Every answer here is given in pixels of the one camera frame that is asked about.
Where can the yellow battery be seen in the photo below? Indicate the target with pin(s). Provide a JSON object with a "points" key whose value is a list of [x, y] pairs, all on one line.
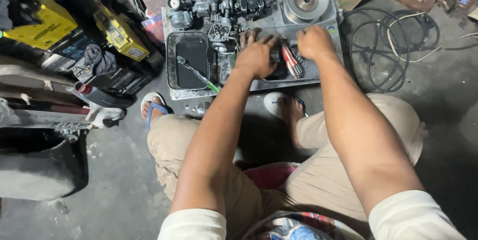
{"points": [[44, 23]]}

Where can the red striped screwdriver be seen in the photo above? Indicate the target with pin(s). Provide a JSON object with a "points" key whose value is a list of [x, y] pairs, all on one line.
{"points": [[292, 64]]}

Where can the white blue flip-flop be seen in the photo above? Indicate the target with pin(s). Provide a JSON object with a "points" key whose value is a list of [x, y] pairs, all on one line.
{"points": [[270, 103], [153, 111]]}

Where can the grey rag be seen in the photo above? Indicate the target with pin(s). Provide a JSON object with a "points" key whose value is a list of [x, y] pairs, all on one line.
{"points": [[99, 60]]}

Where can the white printed shirt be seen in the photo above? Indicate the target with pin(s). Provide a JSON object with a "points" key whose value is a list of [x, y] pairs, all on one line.
{"points": [[407, 217]]}

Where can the grey shallow metal pan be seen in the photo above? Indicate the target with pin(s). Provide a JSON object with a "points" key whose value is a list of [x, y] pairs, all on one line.
{"points": [[310, 69]]}

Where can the white dirty rag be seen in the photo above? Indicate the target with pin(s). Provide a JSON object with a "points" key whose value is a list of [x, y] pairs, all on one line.
{"points": [[106, 115]]}

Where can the person's left hand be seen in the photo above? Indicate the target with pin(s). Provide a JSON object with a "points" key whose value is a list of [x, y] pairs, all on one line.
{"points": [[256, 59]]}

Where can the person's right fingers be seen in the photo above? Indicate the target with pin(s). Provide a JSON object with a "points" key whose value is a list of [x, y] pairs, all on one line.
{"points": [[307, 36]]}

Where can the white blue right flip-flop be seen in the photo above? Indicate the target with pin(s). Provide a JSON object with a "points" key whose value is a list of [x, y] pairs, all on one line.
{"points": [[270, 103]]}

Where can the black battery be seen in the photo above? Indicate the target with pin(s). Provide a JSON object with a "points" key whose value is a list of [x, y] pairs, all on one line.
{"points": [[73, 47]]}

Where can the person's left fingers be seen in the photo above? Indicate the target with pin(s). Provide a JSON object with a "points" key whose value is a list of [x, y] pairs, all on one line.
{"points": [[255, 38]]}

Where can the grey metal work board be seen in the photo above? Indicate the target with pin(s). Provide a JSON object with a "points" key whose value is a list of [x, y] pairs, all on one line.
{"points": [[231, 72]]}

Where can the grey round pump part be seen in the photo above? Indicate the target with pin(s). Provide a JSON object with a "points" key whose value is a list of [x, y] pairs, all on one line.
{"points": [[178, 12]]}

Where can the person's right hand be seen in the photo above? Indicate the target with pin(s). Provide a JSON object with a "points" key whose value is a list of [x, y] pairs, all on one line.
{"points": [[316, 44]]}

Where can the dark greasy engine part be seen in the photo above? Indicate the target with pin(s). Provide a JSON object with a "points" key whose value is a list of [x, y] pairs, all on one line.
{"points": [[278, 66]]}

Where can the white blue left flip-flop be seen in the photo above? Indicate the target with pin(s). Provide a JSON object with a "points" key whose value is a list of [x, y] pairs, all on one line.
{"points": [[153, 111]]}

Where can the yellow battery box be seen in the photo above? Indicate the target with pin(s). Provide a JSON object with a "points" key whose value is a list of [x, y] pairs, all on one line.
{"points": [[121, 34]]}

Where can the red plastic bag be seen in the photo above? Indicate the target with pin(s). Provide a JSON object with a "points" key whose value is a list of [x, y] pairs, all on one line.
{"points": [[154, 27]]}

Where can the motorcycle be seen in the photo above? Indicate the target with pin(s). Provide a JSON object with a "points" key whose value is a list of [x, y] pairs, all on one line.
{"points": [[33, 146]]}

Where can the beige shorts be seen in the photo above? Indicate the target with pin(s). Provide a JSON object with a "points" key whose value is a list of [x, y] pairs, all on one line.
{"points": [[321, 180]]}

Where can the black ribbed engine part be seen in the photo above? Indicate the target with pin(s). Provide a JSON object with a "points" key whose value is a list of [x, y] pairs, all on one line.
{"points": [[251, 4]]}

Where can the pink stool seat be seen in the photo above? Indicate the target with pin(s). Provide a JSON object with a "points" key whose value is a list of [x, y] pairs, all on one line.
{"points": [[269, 176]]}

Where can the silver round pulley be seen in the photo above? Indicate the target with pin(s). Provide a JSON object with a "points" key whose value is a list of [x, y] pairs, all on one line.
{"points": [[306, 1]]}

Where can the black jug with red cap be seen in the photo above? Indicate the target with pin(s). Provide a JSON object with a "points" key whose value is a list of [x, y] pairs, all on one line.
{"points": [[102, 96]]}

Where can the grey carburetor assembly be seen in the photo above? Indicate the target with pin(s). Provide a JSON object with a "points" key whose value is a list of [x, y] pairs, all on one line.
{"points": [[220, 16]]}

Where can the black rectangular metal pan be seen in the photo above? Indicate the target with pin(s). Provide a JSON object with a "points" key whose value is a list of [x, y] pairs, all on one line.
{"points": [[190, 62]]}

